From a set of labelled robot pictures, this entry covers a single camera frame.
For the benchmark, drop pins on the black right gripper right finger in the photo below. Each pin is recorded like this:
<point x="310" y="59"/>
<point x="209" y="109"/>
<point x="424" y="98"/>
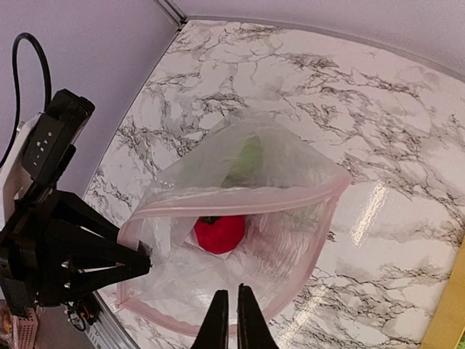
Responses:
<point x="253" y="331"/>

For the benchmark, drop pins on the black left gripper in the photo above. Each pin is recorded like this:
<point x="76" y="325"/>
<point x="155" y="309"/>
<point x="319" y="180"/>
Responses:
<point x="75" y="222"/>

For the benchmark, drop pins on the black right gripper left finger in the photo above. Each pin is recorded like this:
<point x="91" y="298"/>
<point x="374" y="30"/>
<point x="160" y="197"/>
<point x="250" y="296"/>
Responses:
<point x="214" y="331"/>

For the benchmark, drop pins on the red toy tomato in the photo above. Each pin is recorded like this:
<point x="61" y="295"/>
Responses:
<point x="219" y="235"/>

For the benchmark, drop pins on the clear zip top bag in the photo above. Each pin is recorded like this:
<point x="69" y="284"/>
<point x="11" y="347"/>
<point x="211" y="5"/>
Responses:
<point x="251" y="205"/>

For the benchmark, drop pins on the light green toy cabbage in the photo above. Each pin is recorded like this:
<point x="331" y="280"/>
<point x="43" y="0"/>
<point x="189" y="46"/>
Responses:
<point x="247" y="165"/>

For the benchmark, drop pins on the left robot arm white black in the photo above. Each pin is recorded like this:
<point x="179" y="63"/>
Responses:
<point x="54" y="247"/>

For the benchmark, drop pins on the pink perforated box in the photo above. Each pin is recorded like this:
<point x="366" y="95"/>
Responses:
<point x="24" y="330"/>

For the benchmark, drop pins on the yellow plastic basket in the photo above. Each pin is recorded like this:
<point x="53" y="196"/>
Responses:
<point x="447" y="326"/>

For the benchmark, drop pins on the front aluminium rail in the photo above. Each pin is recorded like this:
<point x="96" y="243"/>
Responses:
<point x="107" y="332"/>

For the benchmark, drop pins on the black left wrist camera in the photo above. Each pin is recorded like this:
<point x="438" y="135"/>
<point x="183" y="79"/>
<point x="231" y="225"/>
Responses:
<point x="54" y="132"/>

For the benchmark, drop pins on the left aluminium frame post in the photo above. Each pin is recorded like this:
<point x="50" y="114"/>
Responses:
<point x="178" y="17"/>

